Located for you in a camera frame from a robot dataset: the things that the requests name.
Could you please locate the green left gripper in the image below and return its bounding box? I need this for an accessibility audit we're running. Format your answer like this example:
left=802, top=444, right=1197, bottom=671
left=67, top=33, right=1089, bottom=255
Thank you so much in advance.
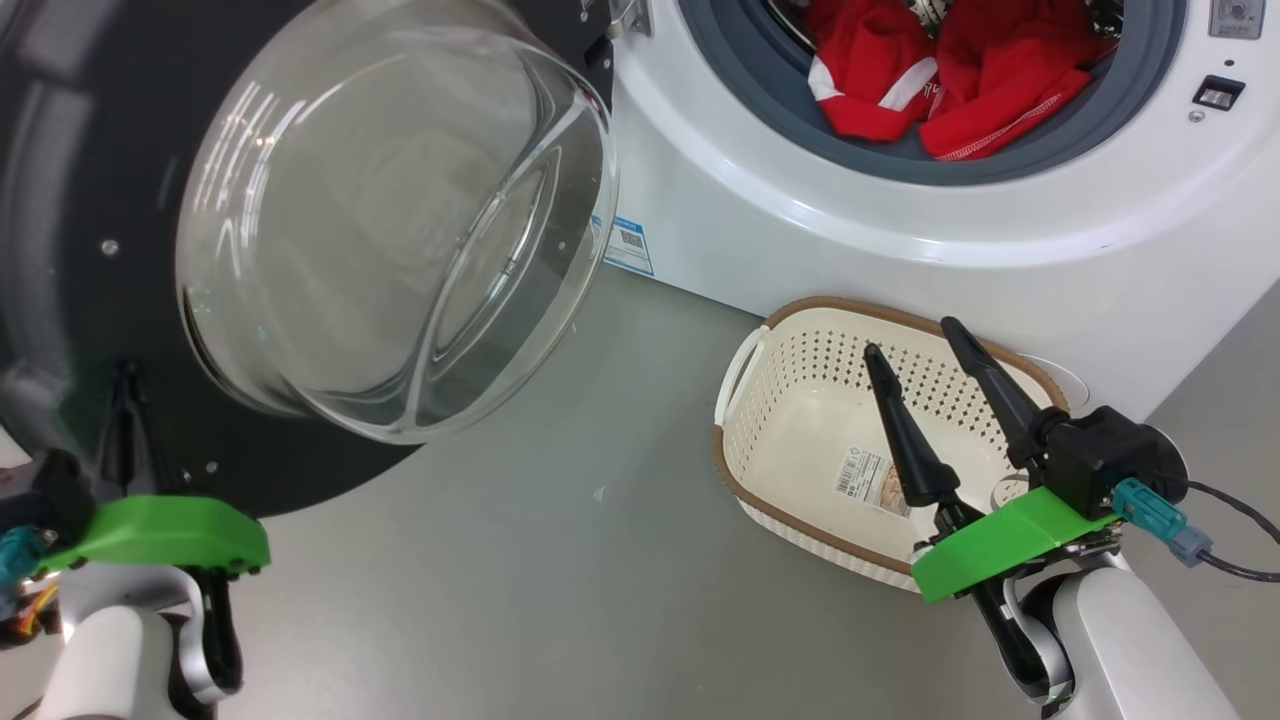
left=36, top=360, right=272, bottom=578

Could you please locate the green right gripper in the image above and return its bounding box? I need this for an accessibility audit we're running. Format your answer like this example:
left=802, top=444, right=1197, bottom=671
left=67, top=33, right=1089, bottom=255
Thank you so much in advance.
left=863, top=317, right=1122, bottom=606

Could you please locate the black washer door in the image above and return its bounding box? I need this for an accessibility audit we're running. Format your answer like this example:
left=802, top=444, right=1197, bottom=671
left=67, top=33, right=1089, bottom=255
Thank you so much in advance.
left=0, top=0, right=622, bottom=521

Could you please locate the red garment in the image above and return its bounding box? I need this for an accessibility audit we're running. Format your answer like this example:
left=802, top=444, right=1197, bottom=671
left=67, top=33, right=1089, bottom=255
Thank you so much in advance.
left=800, top=0, right=1123, bottom=163

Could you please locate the white printed barcode label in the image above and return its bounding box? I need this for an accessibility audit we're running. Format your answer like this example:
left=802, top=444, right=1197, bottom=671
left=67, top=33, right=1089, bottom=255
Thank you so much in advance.
left=831, top=444, right=913, bottom=518

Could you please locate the cream laundry basket, brown rim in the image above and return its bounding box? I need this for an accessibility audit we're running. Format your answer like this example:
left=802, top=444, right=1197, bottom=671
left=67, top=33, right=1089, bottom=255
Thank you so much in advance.
left=712, top=295, right=1071, bottom=594

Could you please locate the white front-load washing machine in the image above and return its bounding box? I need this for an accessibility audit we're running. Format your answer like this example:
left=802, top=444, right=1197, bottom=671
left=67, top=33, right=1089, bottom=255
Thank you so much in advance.
left=590, top=0, right=1280, bottom=423

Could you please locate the blue energy label sticker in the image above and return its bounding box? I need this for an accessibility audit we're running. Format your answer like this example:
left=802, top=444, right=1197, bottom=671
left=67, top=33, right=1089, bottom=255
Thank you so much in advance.
left=602, top=212, right=657, bottom=279

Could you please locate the grey warning sticker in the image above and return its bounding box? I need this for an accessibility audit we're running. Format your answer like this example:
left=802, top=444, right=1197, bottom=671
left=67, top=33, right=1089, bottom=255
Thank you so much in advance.
left=1207, top=0, right=1267, bottom=41

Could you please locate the black cable with teal connector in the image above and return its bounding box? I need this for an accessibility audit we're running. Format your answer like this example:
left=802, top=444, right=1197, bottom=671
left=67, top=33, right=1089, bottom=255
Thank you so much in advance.
left=1112, top=476, right=1280, bottom=584

